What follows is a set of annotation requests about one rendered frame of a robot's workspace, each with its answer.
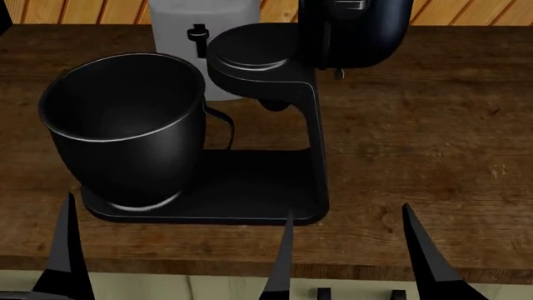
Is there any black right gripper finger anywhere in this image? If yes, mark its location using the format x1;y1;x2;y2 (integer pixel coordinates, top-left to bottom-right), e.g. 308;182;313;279
258;208;295;300
401;202;480;300

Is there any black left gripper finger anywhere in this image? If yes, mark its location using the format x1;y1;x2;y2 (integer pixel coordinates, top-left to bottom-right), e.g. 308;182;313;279
32;192;96;300

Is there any dark blue stand mixer head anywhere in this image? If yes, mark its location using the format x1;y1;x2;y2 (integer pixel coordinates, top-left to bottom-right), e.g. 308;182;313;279
298;0;412;80

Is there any cream cabinet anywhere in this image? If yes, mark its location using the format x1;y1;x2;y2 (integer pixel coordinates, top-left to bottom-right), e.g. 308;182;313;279
0;255;533;300

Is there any white drink dispenser, black tap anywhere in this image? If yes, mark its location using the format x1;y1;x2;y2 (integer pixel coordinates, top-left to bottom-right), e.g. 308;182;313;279
148;0;262;103

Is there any black appliance edge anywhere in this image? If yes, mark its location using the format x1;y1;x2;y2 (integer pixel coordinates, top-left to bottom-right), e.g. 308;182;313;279
0;0;12;35

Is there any black drawer handle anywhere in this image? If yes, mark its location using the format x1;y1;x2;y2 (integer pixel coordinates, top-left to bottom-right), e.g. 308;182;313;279
315;287;408;300

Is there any black mixing bowl with handle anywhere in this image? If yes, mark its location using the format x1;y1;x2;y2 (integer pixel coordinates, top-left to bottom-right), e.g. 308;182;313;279
38;52;235;209

